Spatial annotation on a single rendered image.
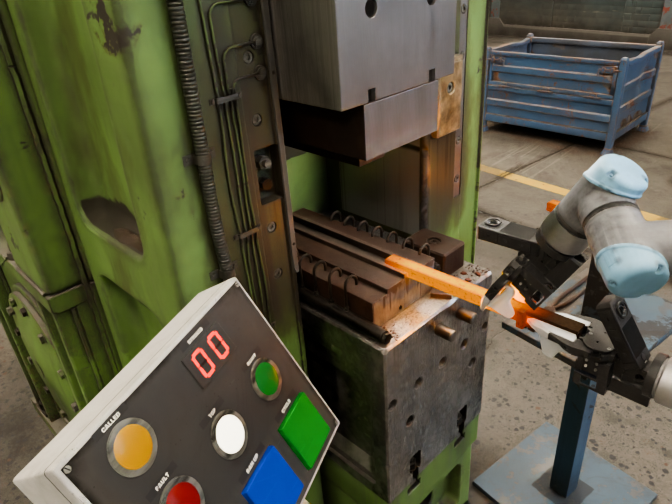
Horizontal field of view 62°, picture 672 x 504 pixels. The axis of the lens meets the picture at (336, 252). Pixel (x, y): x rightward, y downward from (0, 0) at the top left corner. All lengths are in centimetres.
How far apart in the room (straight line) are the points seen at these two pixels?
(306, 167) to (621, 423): 149
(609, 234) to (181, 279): 64
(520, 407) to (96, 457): 188
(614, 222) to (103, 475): 66
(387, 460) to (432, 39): 85
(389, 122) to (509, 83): 413
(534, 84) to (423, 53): 399
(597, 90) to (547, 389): 290
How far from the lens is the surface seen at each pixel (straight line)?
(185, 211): 91
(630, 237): 79
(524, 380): 242
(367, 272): 116
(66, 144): 122
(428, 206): 139
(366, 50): 91
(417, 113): 103
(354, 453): 141
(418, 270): 113
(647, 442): 232
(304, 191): 154
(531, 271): 95
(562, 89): 488
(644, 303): 170
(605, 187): 83
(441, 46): 106
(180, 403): 68
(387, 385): 113
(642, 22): 915
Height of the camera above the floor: 160
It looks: 29 degrees down
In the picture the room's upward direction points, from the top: 4 degrees counter-clockwise
